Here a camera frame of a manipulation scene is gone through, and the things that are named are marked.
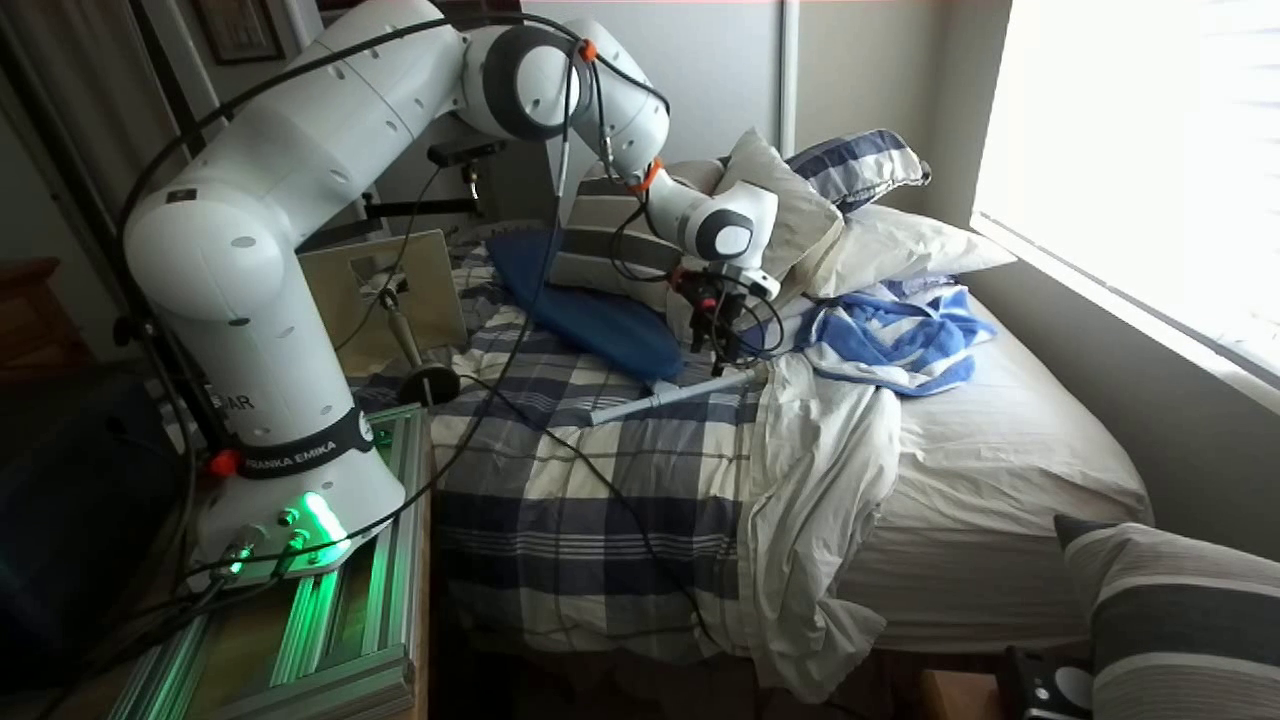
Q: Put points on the grey striped flat cushion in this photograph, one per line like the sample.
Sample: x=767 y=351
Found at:
x=587 y=246

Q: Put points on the black camera tripod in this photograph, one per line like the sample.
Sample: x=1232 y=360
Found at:
x=427 y=384

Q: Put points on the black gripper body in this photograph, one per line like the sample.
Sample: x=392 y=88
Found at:
x=727 y=305

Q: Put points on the window with white blinds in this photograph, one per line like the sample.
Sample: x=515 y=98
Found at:
x=1147 y=160

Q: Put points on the brown wooden furniture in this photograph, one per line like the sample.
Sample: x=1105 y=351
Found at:
x=26 y=320

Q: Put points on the large black box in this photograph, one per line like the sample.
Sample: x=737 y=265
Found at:
x=80 y=535

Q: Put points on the tan cardboard panel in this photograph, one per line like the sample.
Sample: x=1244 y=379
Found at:
x=427 y=286

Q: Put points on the aluminium robot base stand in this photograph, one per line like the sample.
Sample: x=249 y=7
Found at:
x=332 y=624

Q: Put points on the framed wall picture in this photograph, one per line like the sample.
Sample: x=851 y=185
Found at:
x=241 y=31

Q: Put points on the white mattress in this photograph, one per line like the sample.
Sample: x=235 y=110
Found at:
x=1000 y=495

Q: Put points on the blue plaid pillow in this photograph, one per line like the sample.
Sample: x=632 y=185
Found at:
x=867 y=160

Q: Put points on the grey white striped cushion roll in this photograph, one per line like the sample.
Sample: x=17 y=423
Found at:
x=1175 y=600

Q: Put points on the blue plaid blanket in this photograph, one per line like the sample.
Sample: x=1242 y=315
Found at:
x=587 y=535

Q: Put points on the large beige pillow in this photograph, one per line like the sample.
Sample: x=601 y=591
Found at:
x=791 y=202

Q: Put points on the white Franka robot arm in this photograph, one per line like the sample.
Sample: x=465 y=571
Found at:
x=267 y=226

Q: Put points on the white pillow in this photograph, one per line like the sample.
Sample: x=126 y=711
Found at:
x=893 y=246

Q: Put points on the white crumpled bed sheet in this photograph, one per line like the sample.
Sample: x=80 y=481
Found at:
x=824 y=507

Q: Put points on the blue white striped cloth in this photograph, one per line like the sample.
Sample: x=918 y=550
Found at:
x=906 y=341

